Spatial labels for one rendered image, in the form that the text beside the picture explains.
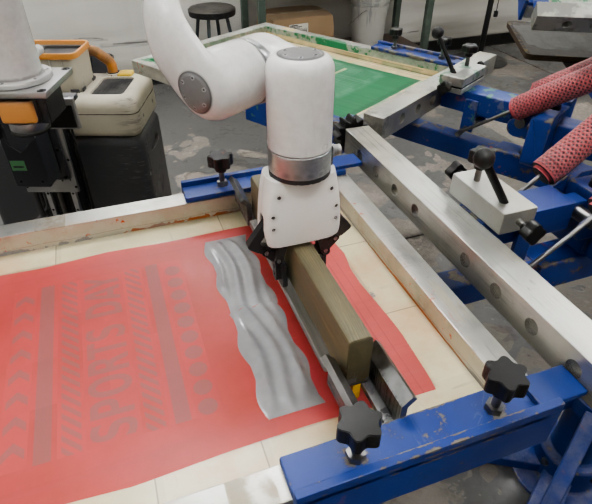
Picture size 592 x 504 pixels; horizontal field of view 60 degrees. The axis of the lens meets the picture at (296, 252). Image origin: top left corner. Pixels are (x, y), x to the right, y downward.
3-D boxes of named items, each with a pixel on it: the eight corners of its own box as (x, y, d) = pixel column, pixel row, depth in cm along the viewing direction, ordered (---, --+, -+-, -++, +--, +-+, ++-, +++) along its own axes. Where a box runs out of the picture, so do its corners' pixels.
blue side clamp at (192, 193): (190, 228, 91) (185, 194, 87) (185, 213, 95) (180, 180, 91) (344, 198, 99) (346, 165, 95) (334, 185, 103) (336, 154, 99)
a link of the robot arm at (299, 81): (197, 40, 56) (254, 22, 62) (207, 130, 63) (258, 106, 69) (307, 66, 49) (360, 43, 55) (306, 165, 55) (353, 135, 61)
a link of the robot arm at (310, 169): (328, 126, 64) (327, 146, 66) (259, 136, 61) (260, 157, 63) (353, 151, 58) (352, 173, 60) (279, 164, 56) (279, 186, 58)
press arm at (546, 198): (475, 251, 77) (482, 224, 74) (452, 230, 82) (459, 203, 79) (567, 229, 82) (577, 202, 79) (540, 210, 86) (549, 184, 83)
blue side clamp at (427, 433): (296, 536, 50) (296, 500, 45) (279, 488, 53) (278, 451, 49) (546, 441, 58) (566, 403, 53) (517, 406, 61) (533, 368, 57)
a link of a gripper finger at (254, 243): (286, 195, 64) (304, 224, 68) (234, 228, 64) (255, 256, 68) (289, 200, 63) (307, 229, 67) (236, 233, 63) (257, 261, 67)
